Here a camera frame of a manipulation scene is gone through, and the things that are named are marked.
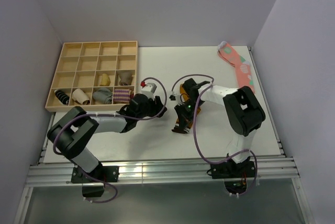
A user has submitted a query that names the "beige rolled sock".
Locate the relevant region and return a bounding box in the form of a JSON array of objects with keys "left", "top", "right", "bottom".
[{"left": 72, "top": 88, "right": 90, "bottom": 105}]

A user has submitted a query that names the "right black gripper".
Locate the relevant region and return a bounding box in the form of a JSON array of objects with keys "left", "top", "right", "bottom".
[{"left": 175, "top": 98, "right": 205, "bottom": 131}]

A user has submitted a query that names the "black rolled sock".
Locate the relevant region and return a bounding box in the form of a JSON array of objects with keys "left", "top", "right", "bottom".
[{"left": 54, "top": 89, "right": 70, "bottom": 105}]

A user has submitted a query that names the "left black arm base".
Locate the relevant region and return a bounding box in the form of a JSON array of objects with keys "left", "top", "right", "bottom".
[{"left": 71, "top": 164, "right": 119, "bottom": 202}]

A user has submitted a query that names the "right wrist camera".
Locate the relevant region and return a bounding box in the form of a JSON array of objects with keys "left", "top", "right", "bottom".
[{"left": 169, "top": 91, "right": 183, "bottom": 105}]

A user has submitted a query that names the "purple striped rolled sock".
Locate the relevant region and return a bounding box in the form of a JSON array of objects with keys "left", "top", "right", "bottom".
[{"left": 113, "top": 89, "right": 134, "bottom": 104}]

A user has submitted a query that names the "taupe rolled sock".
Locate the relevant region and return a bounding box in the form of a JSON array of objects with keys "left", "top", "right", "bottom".
[{"left": 116, "top": 70, "right": 133, "bottom": 86}]

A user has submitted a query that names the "aluminium mounting rail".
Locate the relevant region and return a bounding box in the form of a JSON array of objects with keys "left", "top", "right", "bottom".
[{"left": 25, "top": 157, "right": 300, "bottom": 187}]

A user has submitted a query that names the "grey rolled sock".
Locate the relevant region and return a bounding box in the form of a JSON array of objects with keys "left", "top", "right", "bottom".
[{"left": 92, "top": 87, "right": 113, "bottom": 104}]

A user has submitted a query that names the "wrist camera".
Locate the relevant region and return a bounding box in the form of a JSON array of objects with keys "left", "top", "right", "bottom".
[
  {"left": 169, "top": 91, "right": 183, "bottom": 105},
  {"left": 140, "top": 81, "right": 157, "bottom": 99}
]

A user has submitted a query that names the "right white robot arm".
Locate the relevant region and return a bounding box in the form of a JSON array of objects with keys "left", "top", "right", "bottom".
[{"left": 170, "top": 78, "right": 265, "bottom": 177}]

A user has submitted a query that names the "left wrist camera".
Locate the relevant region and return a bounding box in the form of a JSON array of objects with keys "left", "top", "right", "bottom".
[{"left": 140, "top": 81, "right": 157, "bottom": 99}]

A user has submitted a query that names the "wooden compartment tray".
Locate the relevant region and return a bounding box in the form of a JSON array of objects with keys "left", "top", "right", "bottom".
[{"left": 45, "top": 41, "right": 138, "bottom": 112}]

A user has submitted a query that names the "pink patterned sock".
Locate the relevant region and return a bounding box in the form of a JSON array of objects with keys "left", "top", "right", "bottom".
[{"left": 217, "top": 41, "right": 255, "bottom": 93}]

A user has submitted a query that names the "yellow rolled sock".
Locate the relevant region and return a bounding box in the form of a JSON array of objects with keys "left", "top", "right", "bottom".
[{"left": 99, "top": 73, "right": 110, "bottom": 86}]

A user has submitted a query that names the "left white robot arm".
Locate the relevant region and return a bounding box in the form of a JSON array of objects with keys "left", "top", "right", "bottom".
[{"left": 47, "top": 94, "right": 167, "bottom": 182}]

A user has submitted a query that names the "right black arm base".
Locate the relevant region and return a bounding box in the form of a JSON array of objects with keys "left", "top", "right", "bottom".
[{"left": 206, "top": 158, "right": 258, "bottom": 197}]

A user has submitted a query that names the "mustard yellow striped sock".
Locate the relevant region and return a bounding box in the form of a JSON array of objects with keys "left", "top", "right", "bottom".
[{"left": 171, "top": 84, "right": 202, "bottom": 136}]

